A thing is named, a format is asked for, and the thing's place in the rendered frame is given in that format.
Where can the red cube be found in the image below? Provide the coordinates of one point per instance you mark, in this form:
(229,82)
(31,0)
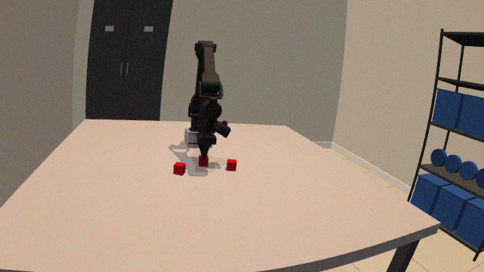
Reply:
(179,168)
(231,165)
(203,162)

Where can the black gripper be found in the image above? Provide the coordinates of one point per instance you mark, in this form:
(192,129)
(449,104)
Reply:
(205,138)

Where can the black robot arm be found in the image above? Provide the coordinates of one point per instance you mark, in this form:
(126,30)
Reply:
(206,94)

